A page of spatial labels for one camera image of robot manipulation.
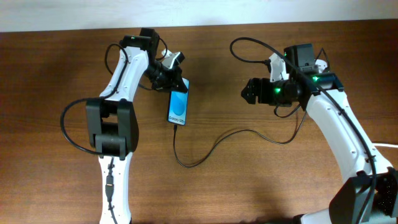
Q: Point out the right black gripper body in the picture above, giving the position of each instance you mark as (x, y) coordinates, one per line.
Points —
(263, 91)

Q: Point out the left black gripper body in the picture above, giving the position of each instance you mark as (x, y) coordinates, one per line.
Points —
(161, 77)

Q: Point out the blue Galaxy smartphone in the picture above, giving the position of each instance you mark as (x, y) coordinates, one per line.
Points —
(177, 113)

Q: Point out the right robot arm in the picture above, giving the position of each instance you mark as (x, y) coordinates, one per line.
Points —
(369, 191)

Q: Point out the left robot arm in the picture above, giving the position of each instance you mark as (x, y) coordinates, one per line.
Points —
(112, 123)

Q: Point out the white USB wall charger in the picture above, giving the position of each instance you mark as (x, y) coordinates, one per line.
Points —
(321, 66)

